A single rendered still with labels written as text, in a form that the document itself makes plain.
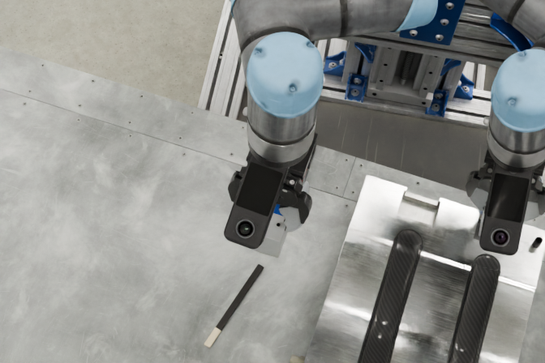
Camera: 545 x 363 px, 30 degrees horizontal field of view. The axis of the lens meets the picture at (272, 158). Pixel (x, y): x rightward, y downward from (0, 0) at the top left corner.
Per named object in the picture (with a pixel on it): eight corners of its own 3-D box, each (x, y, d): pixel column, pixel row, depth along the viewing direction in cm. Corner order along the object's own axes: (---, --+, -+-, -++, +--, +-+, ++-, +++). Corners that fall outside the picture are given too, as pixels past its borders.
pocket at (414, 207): (401, 197, 144) (405, 185, 141) (437, 208, 144) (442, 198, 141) (392, 224, 142) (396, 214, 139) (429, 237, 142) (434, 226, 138)
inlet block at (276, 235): (273, 164, 140) (275, 145, 136) (307, 175, 140) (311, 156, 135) (242, 246, 134) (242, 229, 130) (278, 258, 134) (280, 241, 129)
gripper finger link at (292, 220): (322, 202, 133) (312, 166, 126) (309, 242, 131) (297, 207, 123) (300, 198, 134) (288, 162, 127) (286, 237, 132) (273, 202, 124)
